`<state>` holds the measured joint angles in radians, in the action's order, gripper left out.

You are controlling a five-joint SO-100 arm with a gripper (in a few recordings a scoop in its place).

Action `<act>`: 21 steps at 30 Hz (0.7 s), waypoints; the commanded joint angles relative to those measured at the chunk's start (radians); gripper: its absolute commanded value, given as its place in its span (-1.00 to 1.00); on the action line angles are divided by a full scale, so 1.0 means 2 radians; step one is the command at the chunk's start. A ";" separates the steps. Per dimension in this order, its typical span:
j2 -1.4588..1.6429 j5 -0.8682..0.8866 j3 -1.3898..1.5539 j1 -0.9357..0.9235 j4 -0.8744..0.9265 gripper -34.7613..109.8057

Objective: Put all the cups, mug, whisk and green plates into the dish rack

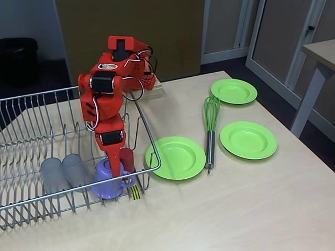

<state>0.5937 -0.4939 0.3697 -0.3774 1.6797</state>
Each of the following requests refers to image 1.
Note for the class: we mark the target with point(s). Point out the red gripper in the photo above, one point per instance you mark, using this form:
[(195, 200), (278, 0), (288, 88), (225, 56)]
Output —
[(110, 138)]

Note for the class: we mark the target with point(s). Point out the red plastic cup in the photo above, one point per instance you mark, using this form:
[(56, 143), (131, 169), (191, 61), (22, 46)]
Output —
[(127, 159)]

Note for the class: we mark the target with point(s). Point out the purple plastic mug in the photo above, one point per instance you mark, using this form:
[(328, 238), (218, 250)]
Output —
[(103, 170)]

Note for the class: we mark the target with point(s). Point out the translucent grey plastic cup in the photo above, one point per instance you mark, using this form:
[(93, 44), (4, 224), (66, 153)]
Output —
[(76, 170), (51, 175)]

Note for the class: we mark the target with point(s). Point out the green plastic plate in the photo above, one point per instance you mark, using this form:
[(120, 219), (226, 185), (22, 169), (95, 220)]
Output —
[(248, 141), (180, 157), (233, 90)]

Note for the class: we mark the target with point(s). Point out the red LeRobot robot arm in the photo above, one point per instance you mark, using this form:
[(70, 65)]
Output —
[(104, 104)]

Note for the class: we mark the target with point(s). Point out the yellow black striped tape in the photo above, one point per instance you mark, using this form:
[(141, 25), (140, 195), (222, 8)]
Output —
[(135, 193)]

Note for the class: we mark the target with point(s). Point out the wooden base block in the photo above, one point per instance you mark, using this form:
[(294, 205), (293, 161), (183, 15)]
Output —
[(157, 91)]

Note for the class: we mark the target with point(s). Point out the brown cork board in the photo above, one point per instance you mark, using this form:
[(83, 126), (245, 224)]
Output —
[(91, 26)]

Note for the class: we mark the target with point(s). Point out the black waste bin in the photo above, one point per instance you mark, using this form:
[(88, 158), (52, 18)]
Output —
[(18, 60)]

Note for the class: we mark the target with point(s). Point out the grey shutter-door cabinet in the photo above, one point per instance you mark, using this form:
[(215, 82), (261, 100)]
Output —
[(222, 26)]

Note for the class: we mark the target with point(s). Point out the grey cabinet with key lock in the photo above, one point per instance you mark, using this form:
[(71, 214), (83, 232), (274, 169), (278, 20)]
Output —
[(280, 39)]

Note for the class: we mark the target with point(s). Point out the beige side table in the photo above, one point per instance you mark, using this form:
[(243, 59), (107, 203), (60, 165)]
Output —
[(322, 49)]

